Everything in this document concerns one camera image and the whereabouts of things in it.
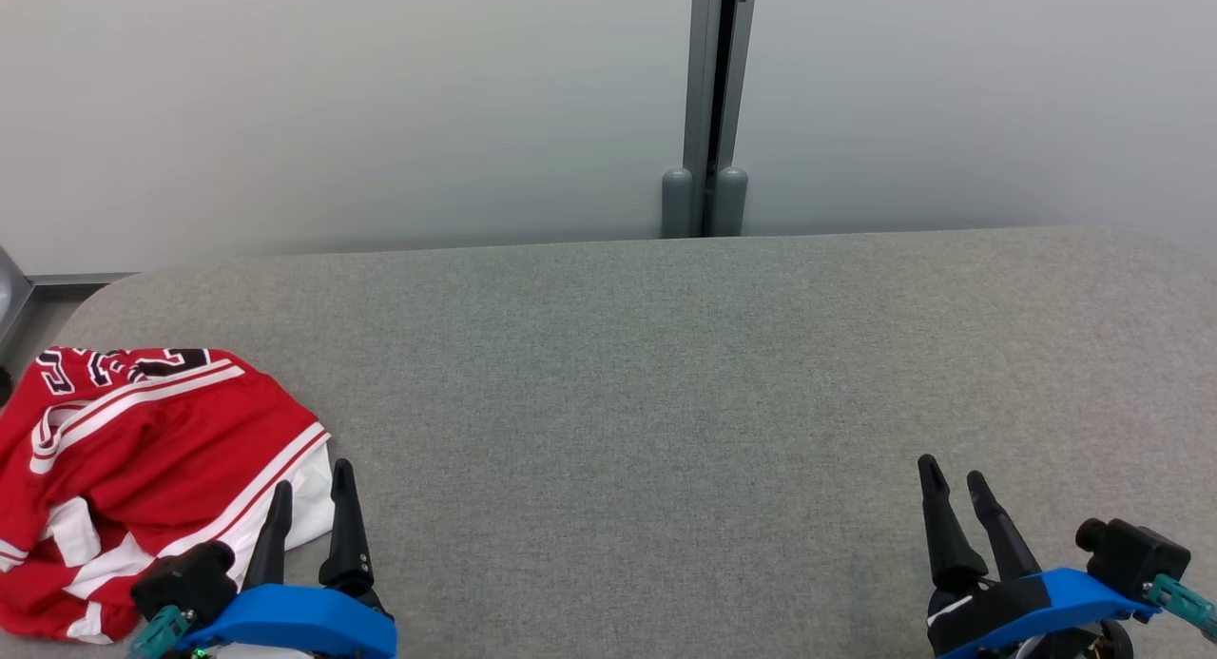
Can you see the red shorts with white stripe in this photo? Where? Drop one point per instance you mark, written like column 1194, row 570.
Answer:
column 302, row 499

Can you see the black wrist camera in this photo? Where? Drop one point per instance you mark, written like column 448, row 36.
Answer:
column 1131, row 554
column 185, row 578

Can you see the red basketball jersey number 23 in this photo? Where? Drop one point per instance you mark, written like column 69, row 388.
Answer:
column 190, row 421

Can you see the blue covered left gripper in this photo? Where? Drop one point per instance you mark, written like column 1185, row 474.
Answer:
column 295, row 623

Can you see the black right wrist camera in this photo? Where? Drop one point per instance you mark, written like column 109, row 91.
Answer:
column 1131, row 554

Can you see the blue covered right gripper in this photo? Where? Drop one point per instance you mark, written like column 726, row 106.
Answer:
column 1027, row 611

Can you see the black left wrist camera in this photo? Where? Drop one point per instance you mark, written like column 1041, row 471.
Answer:
column 185, row 578

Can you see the grey vertical partition post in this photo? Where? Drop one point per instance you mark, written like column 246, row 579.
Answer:
column 720, row 69

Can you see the grey cylinder post foot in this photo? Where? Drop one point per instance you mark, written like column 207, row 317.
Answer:
column 730, row 203
column 677, row 204

